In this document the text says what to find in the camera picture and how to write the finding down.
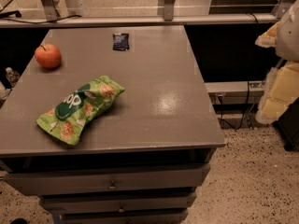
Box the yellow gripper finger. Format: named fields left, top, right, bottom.
left=255, top=61, right=299, bottom=124
left=255, top=22, right=279, bottom=48

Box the dark blue rxbar wrapper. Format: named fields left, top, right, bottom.
left=113, top=33, right=130, bottom=51

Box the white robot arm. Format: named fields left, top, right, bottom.
left=255, top=0, right=299, bottom=124

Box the red apple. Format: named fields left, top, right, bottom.
left=35, top=43, right=62, bottom=69

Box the grey top drawer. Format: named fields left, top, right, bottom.
left=4, top=163, right=210, bottom=196

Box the grey drawer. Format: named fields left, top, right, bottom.
left=40, top=191, right=196, bottom=214
left=63, top=209, right=188, bottom=224
left=4, top=163, right=210, bottom=196

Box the grey middle drawer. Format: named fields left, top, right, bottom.
left=40, top=191, right=196, bottom=214

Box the grey bottom drawer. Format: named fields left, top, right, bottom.
left=63, top=209, right=188, bottom=224

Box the green chip bag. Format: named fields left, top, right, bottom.
left=36, top=76, right=125, bottom=146

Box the clear plastic water bottle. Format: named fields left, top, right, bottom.
left=6, top=67, right=21, bottom=88

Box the black hanging power cable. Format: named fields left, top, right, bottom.
left=218, top=12, right=260, bottom=131

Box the black cable on rail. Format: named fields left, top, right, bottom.
left=0, top=10, right=82, bottom=24

